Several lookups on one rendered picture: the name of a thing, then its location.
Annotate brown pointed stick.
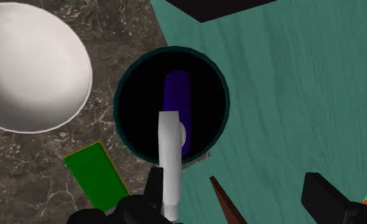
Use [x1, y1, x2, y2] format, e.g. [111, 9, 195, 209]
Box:
[209, 175, 249, 224]

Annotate dark teal cup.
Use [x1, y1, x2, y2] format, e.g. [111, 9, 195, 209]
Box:
[113, 45, 231, 165]

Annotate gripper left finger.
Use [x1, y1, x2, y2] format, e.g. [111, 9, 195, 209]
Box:
[66, 167, 184, 224]

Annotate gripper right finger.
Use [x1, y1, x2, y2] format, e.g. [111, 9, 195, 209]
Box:
[300, 172, 367, 224]

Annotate white bowl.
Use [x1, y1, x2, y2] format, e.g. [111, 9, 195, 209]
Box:
[0, 1, 93, 134]

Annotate green box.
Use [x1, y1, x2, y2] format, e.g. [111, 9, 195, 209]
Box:
[64, 139, 131, 213]

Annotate purple pen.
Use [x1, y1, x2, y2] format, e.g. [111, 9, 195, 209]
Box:
[162, 70, 191, 157]

